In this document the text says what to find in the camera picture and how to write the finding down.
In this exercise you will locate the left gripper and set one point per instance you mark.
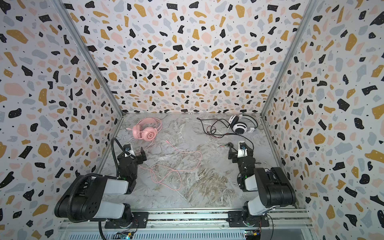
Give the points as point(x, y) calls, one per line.
point(137, 155)

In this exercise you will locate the pink headphones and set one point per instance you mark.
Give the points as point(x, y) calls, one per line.
point(146, 129)

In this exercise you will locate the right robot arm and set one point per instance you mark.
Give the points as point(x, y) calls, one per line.
point(272, 185)

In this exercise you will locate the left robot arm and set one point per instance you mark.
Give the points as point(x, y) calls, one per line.
point(84, 200)

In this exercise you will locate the white black headphones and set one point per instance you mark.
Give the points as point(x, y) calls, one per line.
point(237, 125)

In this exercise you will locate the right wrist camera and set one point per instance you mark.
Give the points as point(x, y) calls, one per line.
point(240, 153)

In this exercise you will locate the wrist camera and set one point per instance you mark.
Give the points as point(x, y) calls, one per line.
point(128, 149)
point(240, 153)

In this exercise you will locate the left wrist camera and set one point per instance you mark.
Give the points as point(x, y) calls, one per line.
point(128, 149)

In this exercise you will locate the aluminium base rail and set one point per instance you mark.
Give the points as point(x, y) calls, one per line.
point(287, 223)

